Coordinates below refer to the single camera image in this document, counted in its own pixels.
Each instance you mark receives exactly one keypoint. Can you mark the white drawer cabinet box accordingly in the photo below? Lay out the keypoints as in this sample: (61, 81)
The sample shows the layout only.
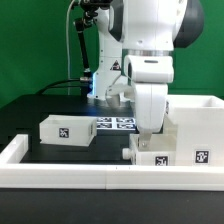
(197, 123)

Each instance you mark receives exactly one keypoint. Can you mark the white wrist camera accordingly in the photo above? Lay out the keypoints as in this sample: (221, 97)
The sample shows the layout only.
(149, 69)

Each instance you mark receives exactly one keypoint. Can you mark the white drawer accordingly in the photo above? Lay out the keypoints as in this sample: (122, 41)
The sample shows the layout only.
(68, 130)
(159, 151)

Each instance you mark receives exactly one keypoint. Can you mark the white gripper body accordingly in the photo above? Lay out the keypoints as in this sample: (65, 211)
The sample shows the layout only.
(149, 103)

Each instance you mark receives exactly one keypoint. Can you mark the white U-shaped frame wall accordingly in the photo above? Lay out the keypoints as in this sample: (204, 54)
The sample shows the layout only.
(14, 173)

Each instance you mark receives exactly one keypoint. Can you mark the fiducial marker sheet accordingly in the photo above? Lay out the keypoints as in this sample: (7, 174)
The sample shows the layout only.
(116, 123)

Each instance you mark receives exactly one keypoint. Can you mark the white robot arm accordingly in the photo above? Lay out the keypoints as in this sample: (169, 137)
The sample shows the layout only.
(137, 38)

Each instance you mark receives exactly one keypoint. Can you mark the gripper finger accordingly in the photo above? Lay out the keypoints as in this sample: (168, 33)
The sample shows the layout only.
(144, 141)

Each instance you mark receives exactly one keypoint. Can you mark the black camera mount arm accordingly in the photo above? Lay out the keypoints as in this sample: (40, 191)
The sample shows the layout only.
(89, 8)

